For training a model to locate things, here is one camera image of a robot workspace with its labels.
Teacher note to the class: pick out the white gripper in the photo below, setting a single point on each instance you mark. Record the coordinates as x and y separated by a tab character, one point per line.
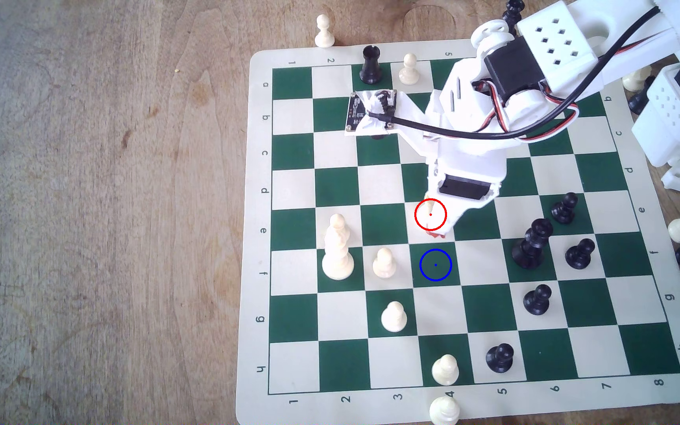
462	187

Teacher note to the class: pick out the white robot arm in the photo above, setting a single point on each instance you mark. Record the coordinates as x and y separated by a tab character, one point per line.
552	35

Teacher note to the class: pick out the green and cream chess mat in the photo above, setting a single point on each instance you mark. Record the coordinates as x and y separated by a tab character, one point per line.
375	177

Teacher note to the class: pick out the white chess pawn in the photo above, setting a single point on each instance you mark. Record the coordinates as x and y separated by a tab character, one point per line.
394	319
444	411
445	372
384	264
409	71
324	34

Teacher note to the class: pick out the black chess pawn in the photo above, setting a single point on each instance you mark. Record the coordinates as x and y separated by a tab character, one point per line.
564	209
536	301
580	255
500	359

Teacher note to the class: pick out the white chess king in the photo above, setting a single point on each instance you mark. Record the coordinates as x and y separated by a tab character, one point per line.
337	254

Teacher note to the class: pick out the black chess rook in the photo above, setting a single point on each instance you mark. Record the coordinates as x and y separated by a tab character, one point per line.
370	66

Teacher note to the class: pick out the black chess piece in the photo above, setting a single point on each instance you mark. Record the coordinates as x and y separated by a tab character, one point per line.
641	100

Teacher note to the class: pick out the white chess knight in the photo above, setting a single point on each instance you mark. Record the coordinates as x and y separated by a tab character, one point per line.
638	80

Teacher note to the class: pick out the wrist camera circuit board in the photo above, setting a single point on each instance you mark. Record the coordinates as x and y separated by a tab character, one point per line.
359	112

